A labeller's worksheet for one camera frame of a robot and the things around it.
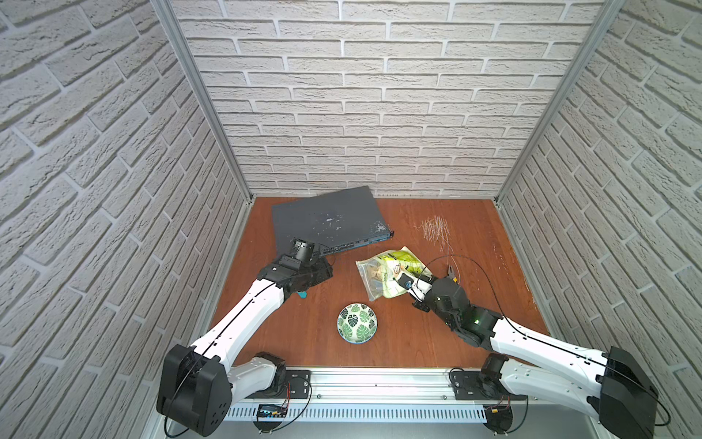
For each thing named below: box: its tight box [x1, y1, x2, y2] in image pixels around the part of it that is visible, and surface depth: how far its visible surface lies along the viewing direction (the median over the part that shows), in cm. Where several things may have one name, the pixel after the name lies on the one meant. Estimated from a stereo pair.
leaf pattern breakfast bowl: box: [336, 302, 378, 345], surface depth 85 cm
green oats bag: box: [355, 246, 435, 302], surface depth 77 cm
